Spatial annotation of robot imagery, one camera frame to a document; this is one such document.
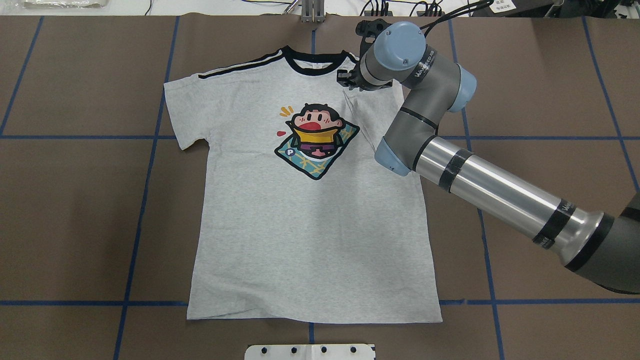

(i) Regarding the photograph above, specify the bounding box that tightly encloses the grey cartoon print t-shirt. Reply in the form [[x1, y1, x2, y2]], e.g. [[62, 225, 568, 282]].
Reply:
[[164, 47, 442, 324]]

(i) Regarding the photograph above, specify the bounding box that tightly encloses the aluminium frame post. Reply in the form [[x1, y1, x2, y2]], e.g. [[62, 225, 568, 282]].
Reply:
[[299, 0, 326, 24]]

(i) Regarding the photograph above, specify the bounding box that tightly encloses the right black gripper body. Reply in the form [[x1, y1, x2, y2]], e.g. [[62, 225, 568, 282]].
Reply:
[[345, 63, 391, 92]]

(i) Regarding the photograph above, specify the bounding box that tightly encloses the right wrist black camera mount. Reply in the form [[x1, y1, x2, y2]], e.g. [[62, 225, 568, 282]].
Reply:
[[355, 18, 391, 59]]

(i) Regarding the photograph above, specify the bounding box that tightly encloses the clear plastic bag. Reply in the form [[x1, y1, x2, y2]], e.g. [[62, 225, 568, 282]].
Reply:
[[16, 0, 110, 9]]

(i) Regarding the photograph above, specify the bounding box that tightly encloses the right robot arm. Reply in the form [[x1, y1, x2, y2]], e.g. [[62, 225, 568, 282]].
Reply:
[[336, 18, 640, 295]]

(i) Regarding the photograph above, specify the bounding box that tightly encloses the brown table mat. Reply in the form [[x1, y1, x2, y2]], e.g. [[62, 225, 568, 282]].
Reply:
[[1, 13, 639, 360]]

